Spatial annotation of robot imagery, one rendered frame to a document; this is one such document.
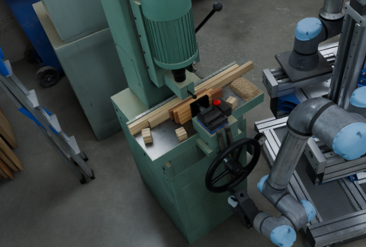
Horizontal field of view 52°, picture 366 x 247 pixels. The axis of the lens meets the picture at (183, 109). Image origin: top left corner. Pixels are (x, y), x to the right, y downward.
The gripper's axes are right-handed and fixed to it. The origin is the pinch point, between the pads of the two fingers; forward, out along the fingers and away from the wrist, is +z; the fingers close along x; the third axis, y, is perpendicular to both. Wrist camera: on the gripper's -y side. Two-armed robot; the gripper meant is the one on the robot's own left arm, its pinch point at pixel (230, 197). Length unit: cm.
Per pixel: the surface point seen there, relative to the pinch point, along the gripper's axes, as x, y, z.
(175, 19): 5, -76, -7
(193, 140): -0.4, -25.6, 12.5
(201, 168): 1.2, -5.5, 24.1
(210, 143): 2.7, -24.6, 2.9
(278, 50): 147, 2, 140
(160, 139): -11.5, -31.5, 18.0
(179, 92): 3.6, -46.4, 14.9
